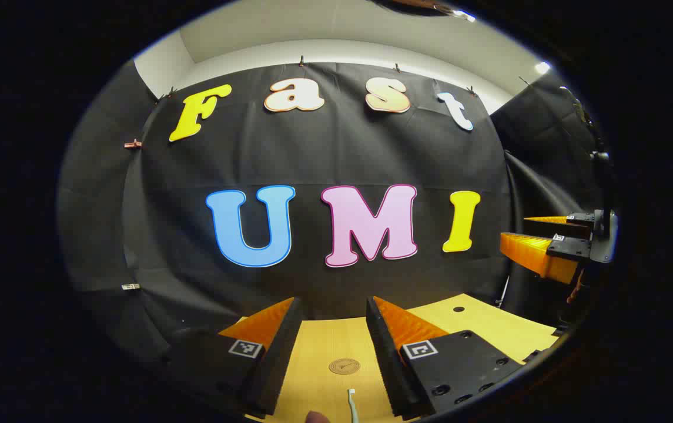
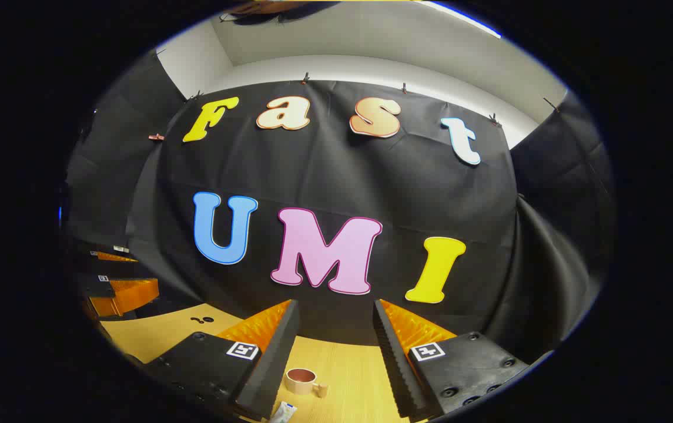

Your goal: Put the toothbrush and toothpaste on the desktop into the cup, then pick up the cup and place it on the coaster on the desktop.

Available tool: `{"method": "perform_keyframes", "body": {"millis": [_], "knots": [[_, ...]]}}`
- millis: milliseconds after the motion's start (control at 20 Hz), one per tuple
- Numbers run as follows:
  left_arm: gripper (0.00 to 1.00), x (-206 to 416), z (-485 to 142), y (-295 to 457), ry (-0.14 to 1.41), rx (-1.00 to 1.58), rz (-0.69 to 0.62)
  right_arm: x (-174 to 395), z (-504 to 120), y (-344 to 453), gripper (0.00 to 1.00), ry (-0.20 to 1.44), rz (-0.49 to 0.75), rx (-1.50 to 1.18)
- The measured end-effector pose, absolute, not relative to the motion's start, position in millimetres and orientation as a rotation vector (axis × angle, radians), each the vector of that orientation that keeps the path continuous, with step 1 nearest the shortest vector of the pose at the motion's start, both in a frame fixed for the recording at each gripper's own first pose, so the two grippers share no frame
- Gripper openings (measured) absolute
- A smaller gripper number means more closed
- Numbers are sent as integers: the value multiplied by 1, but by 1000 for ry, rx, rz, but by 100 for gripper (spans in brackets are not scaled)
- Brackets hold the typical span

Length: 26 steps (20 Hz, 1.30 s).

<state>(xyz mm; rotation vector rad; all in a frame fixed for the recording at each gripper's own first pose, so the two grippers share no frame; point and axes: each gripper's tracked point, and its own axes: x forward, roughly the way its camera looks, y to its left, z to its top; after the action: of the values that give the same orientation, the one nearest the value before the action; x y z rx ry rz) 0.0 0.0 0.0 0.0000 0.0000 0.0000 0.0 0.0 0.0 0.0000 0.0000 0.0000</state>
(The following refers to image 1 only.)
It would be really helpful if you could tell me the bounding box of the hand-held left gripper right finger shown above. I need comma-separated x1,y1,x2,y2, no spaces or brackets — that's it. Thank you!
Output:
366,296,525,420

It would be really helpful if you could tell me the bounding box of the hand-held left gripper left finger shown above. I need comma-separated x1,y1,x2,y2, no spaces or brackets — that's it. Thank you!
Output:
163,297,304,420

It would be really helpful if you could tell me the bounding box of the wooden desktop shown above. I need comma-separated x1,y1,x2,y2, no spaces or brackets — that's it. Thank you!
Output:
219,294,560,423

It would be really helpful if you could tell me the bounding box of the black light stand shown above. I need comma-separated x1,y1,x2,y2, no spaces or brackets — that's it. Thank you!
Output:
560,85,613,218

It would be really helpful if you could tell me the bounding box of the black backdrop cloth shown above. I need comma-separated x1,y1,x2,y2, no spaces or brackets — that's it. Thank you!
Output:
57,59,613,377

